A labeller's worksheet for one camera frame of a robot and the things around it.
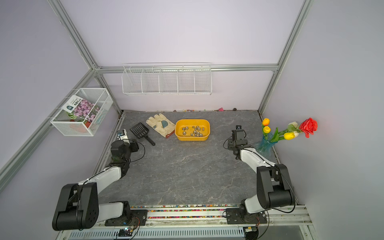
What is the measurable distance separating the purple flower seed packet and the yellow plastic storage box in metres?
0.49

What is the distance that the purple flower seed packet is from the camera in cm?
72

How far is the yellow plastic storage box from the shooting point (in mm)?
1043

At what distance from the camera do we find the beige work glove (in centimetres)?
110

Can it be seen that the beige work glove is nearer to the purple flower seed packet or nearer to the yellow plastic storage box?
the yellow plastic storage box

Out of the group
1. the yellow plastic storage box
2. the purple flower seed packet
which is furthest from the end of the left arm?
the yellow plastic storage box

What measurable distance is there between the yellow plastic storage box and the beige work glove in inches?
2.1

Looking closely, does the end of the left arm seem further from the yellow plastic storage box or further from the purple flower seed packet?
the yellow plastic storage box
